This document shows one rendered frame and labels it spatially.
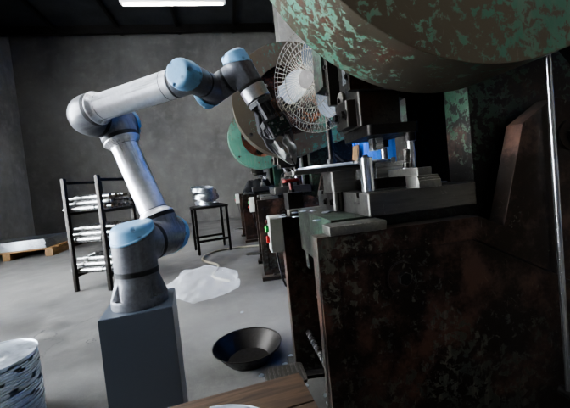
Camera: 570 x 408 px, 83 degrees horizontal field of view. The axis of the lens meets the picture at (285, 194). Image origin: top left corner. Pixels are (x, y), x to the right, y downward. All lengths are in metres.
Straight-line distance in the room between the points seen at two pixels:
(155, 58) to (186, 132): 1.73
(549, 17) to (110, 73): 8.00
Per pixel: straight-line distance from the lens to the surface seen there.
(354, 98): 1.01
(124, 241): 0.96
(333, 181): 0.96
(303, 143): 2.35
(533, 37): 0.77
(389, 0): 0.63
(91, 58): 8.54
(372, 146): 1.05
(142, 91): 0.95
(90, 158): 8.13
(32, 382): 1.56
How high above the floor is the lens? 0.76
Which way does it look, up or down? 3 degrees down
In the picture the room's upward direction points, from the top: 6 degrees counter-clockwise
